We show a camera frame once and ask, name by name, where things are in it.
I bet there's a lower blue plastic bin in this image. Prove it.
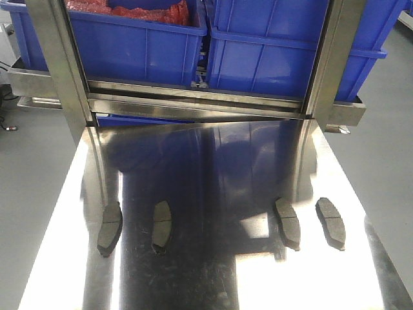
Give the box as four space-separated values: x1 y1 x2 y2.
97 114 193 127

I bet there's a black cable with red plug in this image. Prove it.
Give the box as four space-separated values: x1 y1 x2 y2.
0 61 19 132

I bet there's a left blue plastic bin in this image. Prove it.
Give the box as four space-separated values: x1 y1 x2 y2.
1 1 207 87

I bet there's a red bubble wrap bag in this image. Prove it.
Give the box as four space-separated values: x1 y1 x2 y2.
65 1 190 26

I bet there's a second-left grey brake pad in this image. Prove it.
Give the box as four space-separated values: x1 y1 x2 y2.
151 201 172 255

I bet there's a blue plastic bin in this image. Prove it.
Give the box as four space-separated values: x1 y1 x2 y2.
205 0 408 102
97 114 193 127
1 1 207 87

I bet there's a second-right grey brake pad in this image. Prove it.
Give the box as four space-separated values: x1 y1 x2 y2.
274 197 301 251

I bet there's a right blue plastic bin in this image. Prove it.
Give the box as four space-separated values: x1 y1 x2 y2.
205 0 408 102

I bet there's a stainless steel rack frame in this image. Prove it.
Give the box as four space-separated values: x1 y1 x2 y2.
9 1 365 141

